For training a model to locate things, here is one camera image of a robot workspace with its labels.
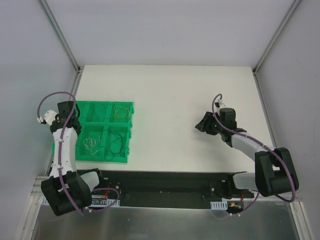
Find aluminium frame post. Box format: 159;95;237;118
252;0;303;72
37;0;81;71

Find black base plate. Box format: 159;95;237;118
94;170;254;209

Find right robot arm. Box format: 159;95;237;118
195;107;299;203

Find right white cable duct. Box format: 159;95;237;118
210;200;228;211

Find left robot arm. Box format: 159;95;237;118
41;101;106;216

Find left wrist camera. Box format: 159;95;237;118
37;110;58;126

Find yellow wire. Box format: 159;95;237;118
112;104;132;120

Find dark purple wire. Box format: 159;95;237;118
103;132;126;161

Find right aluminium frame post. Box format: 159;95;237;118
252;0;303;72

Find white cable duct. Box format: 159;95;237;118
210;200;228;211
42;197;121;208

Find green compartment tray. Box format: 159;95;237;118
51;100;136;164

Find white wire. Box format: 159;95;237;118
82;134;102;156

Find left aluminium frame post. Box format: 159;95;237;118
37;0;81;71

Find left white cable duct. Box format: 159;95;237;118
42;197;121;208

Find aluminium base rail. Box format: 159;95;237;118
31;176;50;196

